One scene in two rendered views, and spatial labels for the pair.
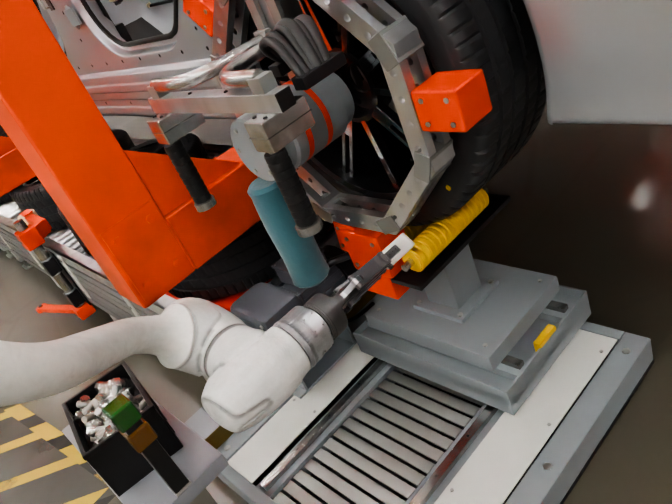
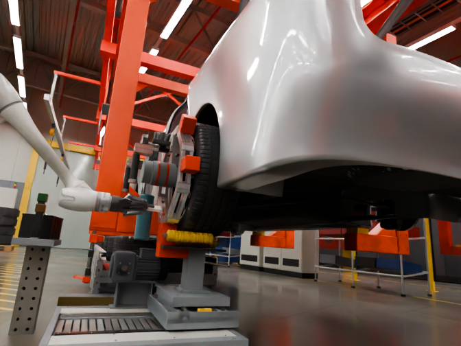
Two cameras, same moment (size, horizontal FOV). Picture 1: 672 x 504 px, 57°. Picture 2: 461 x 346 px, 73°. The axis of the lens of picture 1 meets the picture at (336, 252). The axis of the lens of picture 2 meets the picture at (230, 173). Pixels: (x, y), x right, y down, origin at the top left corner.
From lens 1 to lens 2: 1.14 m
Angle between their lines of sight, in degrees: 44
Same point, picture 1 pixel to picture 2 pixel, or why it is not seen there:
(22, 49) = (118, 139)
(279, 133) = (139, 147)
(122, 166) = (119, 182)
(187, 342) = (74, 185)
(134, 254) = not seen: hidden behind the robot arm
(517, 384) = (175, 314)
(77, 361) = (42, 141)
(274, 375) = (81, 193)
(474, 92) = (193, 160)
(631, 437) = not seen: outside the picture
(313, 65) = (159, 139)
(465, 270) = (197, 275)
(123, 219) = not seen: hidden behind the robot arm
